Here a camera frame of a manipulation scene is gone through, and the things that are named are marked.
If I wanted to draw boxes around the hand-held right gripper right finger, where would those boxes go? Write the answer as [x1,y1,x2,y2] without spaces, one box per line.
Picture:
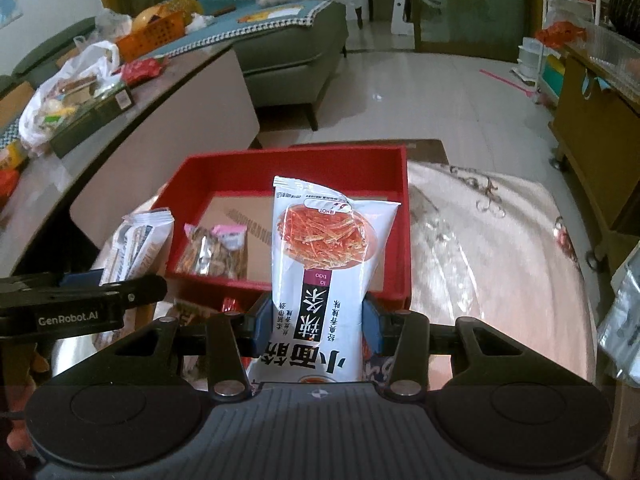
[363,294,595,404]

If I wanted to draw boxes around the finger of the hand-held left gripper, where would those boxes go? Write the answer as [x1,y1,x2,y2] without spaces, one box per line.
[0,269,109,294]
[99,273,169,311]

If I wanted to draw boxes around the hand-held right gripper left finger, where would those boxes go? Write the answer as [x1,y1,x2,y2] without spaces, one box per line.
[49,294,274,404]

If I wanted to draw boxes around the white wafer snack packet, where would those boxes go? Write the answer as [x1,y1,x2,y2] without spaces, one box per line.
[97,210,175,286]

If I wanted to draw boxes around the white noodle snack packet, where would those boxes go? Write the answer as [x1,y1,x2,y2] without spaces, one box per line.
[245,175,404,386]

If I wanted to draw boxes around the red box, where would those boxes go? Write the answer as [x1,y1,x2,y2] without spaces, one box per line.
[150,144,414,312]

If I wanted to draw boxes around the clear packet with pink label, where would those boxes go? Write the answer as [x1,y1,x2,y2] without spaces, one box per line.
[175,223,249,279]

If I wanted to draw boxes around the yellow snack packet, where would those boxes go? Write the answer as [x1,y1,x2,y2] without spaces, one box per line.
[0,140,29,172]

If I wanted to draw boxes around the pink embroidered cloth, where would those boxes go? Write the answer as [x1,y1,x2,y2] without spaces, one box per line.
[70,160,621,388]

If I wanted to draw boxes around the dark cardboard box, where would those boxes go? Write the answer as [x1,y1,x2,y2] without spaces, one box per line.
[50,80,134,159]

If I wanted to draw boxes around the grey coffee table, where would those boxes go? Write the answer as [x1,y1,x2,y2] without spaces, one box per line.
[0,42,262,281]

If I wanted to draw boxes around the brown wooden stool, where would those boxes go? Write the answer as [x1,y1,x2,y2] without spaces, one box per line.
[290,138,452,167]

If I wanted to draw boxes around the white plastic bag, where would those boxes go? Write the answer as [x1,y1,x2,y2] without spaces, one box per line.
[19,40,122,152]

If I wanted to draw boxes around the red snack bag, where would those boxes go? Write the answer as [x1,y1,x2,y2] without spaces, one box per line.
[120,57,169,86]

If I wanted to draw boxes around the silver foil bag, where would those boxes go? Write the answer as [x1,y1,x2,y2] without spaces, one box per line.
[597,250,640,387]

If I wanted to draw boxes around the orange plastic basket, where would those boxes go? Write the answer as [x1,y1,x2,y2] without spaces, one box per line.
[116,10,187,64]

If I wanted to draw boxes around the green sofa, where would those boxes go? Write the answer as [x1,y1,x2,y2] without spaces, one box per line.
[0,0,351,132]

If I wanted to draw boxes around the yellow bowl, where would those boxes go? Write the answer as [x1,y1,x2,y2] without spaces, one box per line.
[132,5,167,31]

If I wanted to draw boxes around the pink stick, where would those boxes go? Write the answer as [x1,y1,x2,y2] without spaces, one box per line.
[479,68,534,97]

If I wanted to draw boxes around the wooden cabinet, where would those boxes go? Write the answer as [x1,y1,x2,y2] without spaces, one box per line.
[547,40,640,272]

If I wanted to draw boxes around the blue sofa cover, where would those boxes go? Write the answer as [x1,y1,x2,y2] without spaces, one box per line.
[159,0,347,59]

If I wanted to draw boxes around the white storage rack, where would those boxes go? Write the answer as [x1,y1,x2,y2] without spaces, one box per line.
[515,35,567,107]

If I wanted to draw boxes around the red plastic bag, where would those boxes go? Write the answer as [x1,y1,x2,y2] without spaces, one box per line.
[535,22,587,47]

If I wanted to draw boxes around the clear plastic container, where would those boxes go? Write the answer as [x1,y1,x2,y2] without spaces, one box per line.
[579,22,640,77]

